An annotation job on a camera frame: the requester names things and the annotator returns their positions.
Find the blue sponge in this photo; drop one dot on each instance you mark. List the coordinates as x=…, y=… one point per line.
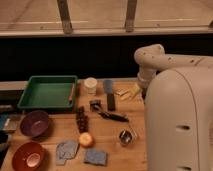
x=95, y=157

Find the right wooden frame post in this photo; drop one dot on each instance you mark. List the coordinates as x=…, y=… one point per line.
x=130, y=15

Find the pale wooden blocks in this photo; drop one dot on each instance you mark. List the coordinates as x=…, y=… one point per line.
x=128, y=94

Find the grey folded cloth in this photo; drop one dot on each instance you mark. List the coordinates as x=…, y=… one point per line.
x=66, y=150

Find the small metal cup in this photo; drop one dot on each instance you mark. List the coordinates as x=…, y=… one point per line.
x=125, y=137

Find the wooden frame post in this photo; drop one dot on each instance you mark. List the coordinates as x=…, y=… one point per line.
x=130, y=15
x=64, y=16

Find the dark box at left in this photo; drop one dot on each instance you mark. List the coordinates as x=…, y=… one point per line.
x=9, y=118

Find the red bowl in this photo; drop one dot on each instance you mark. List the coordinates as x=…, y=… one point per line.
x=28, y=157

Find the green plastic tray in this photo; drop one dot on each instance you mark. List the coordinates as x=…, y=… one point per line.
x=48, y=93

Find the yellow red apple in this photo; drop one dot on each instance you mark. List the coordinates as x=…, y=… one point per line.
x=86, y=140

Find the purple bowl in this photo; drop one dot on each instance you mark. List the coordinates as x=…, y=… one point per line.
x=35, y=123

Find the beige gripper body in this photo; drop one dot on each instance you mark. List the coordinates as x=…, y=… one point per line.
x=144, y=84

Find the black handled tool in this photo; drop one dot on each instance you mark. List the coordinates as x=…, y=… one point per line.
x=113, y=117

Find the left wooden frame post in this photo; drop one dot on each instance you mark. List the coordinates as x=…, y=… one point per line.
x=64, y=16

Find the red pen in tray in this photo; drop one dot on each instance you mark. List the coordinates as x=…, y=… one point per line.
x=71, y=93

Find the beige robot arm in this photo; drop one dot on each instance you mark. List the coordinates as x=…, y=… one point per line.
x=178, y=92

